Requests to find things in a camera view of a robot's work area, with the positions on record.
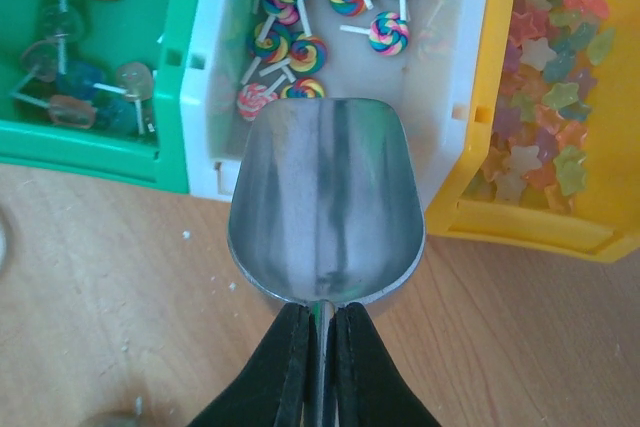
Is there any clear round jar lid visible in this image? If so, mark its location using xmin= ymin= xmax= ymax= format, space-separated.
xmin=0 ymin=207 xmax=14 ymax=275

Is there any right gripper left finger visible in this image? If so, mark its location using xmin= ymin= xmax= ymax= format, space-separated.
xmin=190 ymin=303 xmax=311 ymax=427

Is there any metal candy scoop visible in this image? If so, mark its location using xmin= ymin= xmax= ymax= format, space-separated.
xmin=227 ymin=98 xmax=426 ymax=426

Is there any orange plastic candy bin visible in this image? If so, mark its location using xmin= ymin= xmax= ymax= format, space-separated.
xmin=426 ymin=0 xmax=639 ymax=263

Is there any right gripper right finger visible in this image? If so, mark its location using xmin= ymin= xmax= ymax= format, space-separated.
xmin=335 ymin=303 xmax=439 ymax=427

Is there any white plastic candy bin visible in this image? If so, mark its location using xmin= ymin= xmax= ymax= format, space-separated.
xmin=180 ymin=0 xmax=511 ymax=203

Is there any green plastic candy bin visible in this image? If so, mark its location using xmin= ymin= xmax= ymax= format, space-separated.
xmin=1 ymin=0 xmax=197 ymax=193

